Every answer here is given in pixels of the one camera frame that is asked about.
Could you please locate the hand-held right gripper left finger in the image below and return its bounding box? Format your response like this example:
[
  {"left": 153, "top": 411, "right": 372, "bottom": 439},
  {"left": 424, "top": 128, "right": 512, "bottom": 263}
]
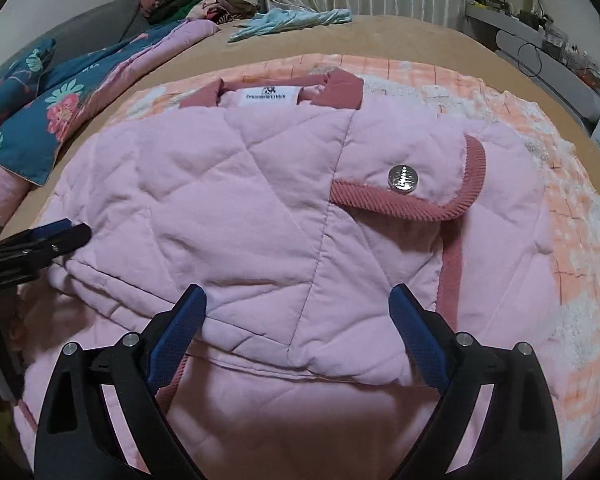
[{"left": 33, "top": 283, "right": 207, "bottom": 480}]

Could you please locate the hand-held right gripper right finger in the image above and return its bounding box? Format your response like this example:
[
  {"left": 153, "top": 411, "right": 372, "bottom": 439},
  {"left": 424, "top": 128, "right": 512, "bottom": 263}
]
[{"left": 389, "top": 283, "right": 563, "bottom": 480}]

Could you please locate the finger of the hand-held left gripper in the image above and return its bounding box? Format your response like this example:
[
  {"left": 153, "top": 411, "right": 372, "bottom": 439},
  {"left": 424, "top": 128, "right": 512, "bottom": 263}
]
[
  {"left": 27, "top": 220, "right": 74, "bottom": 237},
  {"left": 0, "top": 223, "right": 92, "bottom": 283}
]

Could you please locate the pink quilted jacket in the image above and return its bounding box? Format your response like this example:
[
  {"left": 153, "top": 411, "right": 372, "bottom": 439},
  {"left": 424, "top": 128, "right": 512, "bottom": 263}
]
[{"left": 17, "top": 71, "right": 563, "bottom": 480}]

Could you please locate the pile of mixed clothes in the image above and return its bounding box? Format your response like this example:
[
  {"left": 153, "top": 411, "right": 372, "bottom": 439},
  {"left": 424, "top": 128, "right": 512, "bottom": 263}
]
[{"left": 139, "top": 0, "right": 269, "bottom": 27}]

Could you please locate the person's left hand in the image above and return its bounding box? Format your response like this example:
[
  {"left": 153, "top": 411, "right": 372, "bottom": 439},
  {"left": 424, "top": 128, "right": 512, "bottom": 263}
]
[{"left": 2, "top": 306, "right": 26, "bottom": 346}]

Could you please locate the blue floral pillow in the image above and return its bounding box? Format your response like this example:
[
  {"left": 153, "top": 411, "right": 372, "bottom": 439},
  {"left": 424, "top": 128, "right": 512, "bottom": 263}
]
[{"left": 0, "top": 37, "right": 57, "bottom": 132}]

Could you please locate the blue floral quilt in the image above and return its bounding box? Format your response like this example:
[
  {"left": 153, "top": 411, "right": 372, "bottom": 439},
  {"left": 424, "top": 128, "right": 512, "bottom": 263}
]
[{"left": 0, "top": 20, "right": 222, "bottom": 226}]

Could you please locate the orange plaid fleece blanket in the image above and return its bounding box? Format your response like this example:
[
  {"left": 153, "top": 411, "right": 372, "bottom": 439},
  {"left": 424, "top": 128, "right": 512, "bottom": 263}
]
[{"left": 124, "top": 53, "right": 600, "bottom": 480}]

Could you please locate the grey pillow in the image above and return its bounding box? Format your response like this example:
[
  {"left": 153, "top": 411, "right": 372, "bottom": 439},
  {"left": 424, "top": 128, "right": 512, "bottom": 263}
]
[{"left": 0, "top": 0, "right": 153, "bottom": 91}]

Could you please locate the bed with tan sheet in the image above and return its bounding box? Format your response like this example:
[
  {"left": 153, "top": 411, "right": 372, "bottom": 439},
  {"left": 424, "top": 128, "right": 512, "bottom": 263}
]
[{"left": 0, "top": 10, "right": 600, "bottom": 480}]

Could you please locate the light blue garment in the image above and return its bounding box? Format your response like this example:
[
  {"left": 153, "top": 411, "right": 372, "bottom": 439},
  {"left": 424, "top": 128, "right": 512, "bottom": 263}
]
[{"left": 226, "top": 7, "right": 354, "bottom": 44}]

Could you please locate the group of small bottles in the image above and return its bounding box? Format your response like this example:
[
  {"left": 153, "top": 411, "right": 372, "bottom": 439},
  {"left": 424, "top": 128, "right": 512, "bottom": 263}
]
[{"left": 474, "top": 0, "right": 600, "bottom": 92}]

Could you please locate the black cable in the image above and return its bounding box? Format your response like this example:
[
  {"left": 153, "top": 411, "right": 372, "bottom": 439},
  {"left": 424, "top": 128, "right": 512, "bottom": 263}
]
[{"left": 516, "top": 41, "right": 544, "bottom": 79}]

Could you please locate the grey wall shelf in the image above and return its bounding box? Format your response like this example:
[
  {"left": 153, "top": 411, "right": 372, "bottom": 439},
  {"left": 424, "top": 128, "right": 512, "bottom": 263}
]
[{"left": 464, "top": 1, "right": 600, "bottom": 127}]

